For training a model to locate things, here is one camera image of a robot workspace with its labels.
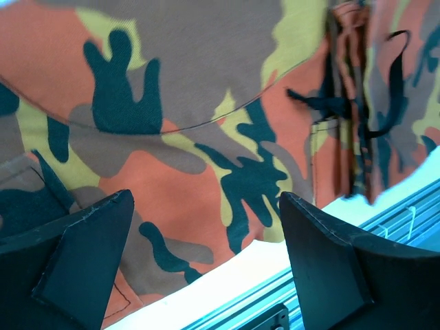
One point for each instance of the orange camouflage trousers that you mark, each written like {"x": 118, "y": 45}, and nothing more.
{"x": 207, "y": 111}

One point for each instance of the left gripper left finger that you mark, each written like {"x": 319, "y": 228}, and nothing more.
{"x": 60, "y": 275}

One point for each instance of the aluminium rail frame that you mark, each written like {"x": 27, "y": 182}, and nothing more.
{"x": 274, "y": 303}

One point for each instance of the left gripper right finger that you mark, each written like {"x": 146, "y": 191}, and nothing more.
{"x": 348, "y": 278}

